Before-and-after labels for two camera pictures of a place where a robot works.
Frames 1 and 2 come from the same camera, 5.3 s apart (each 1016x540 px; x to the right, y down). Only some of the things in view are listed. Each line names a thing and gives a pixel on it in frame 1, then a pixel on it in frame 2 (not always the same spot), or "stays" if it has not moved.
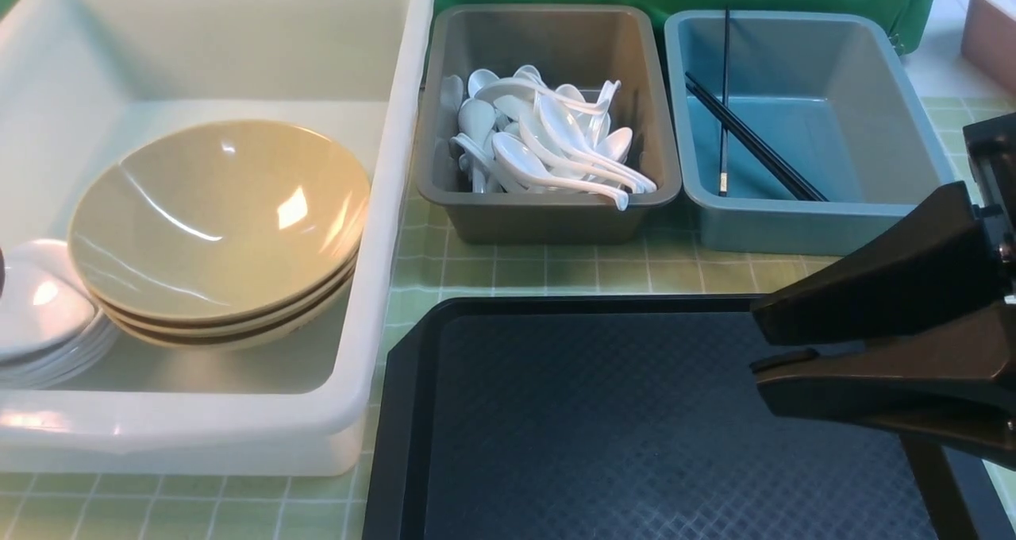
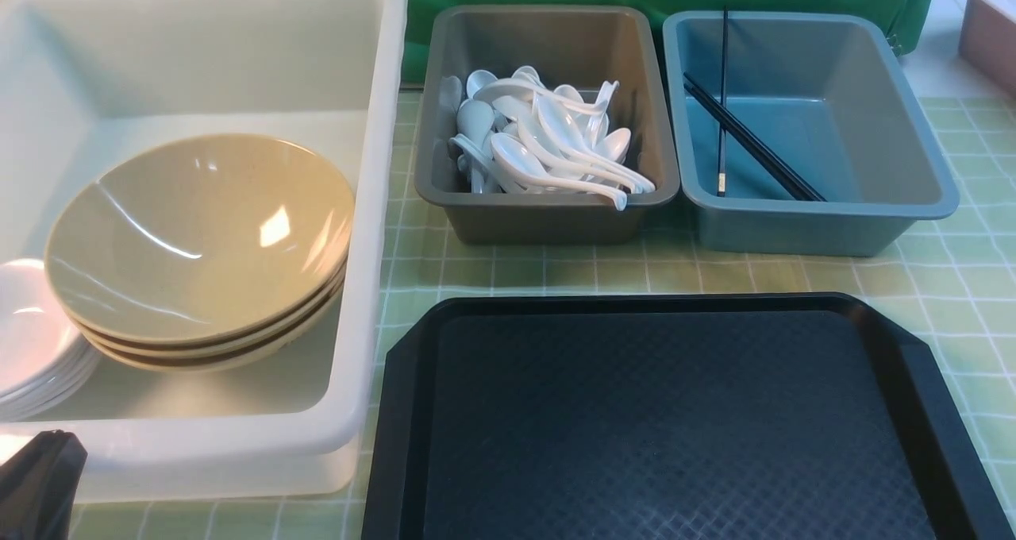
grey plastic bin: (582, 45) stays
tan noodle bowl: (284, 320) -> (217, 352)
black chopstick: (723, 174) stays
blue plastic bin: (795, 133) stays
